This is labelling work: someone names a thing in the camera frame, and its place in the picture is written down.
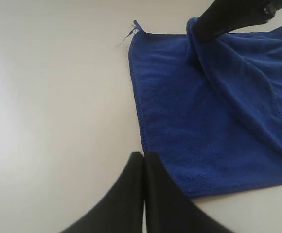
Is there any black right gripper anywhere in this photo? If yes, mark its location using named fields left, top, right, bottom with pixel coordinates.
left=194, top=0, right=282, bottom=42

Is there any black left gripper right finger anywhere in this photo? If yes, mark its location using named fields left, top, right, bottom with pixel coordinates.
left=143, top=152, right=231, bottom=233

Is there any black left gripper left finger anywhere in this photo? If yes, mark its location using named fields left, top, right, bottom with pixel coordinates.
left=63, top=152, right=144, bottom=233

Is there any blue microfibre towel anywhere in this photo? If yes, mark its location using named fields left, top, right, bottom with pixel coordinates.
left=128, top=18, right=282, bottom=198

